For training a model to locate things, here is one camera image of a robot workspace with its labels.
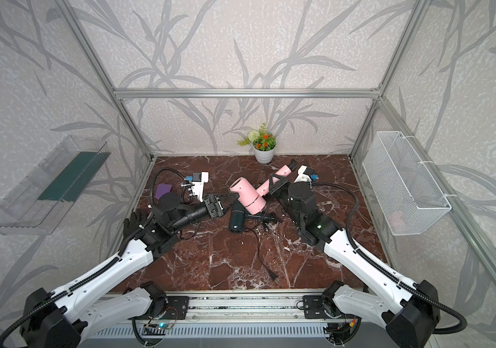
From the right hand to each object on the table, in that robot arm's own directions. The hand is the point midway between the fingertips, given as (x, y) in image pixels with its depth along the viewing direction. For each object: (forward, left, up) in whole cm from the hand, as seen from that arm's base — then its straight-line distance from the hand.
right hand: (269, 175), depth 71 cm
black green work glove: (0, +58, -30) cm, 66 cm away
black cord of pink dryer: (-17, +4, -32) cm, 36 cm away
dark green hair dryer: (0, +13, -27) cm, 30 cm away
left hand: (-8, +11, -1) cm, 14 cm away
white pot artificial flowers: (+34, +2, -17) cm, 38 cm away
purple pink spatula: (+17, +52, -31) cm, 63 cm away
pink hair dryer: (-7, +6, -2) cm, 9 cm away
